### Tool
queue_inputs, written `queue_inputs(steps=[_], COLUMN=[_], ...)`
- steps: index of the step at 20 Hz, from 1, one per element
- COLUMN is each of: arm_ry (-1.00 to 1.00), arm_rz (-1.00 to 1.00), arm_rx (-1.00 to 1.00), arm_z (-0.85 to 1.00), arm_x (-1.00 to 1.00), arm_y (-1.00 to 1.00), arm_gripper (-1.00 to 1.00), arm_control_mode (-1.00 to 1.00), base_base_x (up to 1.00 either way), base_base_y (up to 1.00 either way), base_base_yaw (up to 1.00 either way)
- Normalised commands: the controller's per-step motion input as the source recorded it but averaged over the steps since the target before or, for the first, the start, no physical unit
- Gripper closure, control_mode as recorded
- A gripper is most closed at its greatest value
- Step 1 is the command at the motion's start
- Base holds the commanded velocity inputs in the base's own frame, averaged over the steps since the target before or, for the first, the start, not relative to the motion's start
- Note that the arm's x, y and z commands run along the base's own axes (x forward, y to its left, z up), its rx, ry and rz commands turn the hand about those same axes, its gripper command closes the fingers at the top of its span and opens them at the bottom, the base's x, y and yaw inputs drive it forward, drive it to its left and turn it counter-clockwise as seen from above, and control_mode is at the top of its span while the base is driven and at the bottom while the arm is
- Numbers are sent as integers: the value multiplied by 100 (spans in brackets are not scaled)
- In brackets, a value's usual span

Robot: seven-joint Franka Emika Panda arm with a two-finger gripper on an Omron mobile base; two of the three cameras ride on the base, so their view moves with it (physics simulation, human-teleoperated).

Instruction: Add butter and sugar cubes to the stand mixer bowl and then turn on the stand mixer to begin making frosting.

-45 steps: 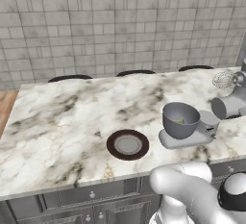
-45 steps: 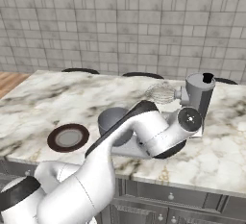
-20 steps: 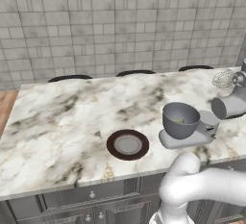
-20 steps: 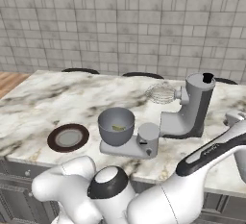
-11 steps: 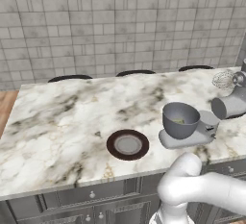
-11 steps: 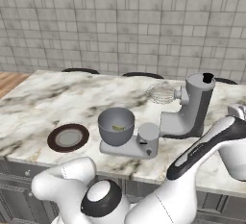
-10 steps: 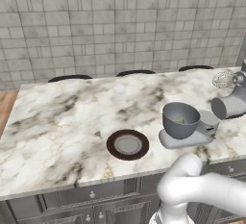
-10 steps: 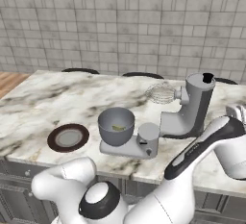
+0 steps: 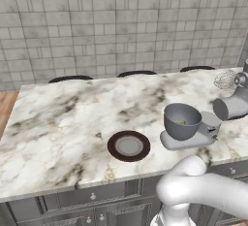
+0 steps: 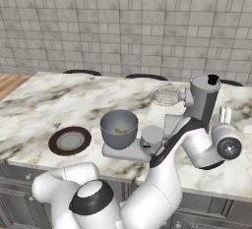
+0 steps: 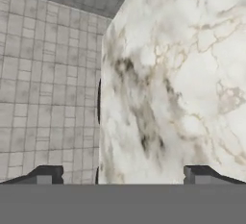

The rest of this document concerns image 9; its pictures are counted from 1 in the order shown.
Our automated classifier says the grey mixer bowl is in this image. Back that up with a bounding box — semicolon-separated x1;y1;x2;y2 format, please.
163;102;203;142

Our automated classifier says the black stool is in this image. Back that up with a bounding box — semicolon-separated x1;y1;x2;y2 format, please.
116;70;159;79
47;75;95;84
179;65;217;74

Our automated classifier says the grey stand mixer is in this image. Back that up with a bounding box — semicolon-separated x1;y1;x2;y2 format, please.
160;59;248;151

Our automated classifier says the dark brown plate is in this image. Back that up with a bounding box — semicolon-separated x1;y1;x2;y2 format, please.
107;130;152;163

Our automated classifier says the grey drawer front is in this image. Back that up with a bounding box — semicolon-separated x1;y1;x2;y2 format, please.
57;178;143;210
207;159;248;181

